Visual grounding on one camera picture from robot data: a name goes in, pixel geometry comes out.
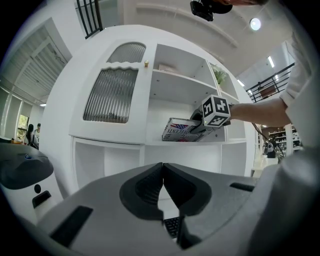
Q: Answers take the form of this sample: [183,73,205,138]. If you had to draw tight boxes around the round ceiling light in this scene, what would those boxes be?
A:
[249,17,262,32]

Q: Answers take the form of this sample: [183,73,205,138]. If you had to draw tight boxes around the white shelf cabinet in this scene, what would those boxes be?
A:
[39,24,256,201]

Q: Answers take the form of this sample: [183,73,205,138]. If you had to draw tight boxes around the black cable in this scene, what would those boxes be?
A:
[250,121,286,159]

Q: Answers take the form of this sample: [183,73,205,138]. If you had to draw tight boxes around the flag print book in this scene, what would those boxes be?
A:
[161,117,214,143]

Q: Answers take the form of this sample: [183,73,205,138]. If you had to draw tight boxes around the person's right forearm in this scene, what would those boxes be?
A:
[229,96,289,128]

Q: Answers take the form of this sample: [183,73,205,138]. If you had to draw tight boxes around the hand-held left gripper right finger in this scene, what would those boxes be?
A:
[162,162,212,250]

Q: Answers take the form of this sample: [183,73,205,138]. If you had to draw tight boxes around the black stair railing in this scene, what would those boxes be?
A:
[74,0,104,40]

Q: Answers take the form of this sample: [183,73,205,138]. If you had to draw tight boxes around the green potted plant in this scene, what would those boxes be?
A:
[211,64,228,86]

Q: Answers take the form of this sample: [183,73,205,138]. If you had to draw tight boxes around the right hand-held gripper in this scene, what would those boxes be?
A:
[189,94,232,142]

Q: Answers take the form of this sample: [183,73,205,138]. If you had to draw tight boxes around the background display shelves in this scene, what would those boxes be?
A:
[267,126,302,152]

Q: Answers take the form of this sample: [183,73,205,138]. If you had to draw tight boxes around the black head-worn camera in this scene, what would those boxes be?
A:
[189,0,234,22]

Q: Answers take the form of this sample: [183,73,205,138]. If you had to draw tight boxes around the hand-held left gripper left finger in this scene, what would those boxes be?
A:
[119,162,165,221]

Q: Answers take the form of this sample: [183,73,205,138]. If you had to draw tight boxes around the white and grey appliance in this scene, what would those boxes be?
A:
[0,142,64,225]

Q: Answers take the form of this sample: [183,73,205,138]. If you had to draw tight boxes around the black balcony railing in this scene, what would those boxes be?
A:
[245,62,296,104]

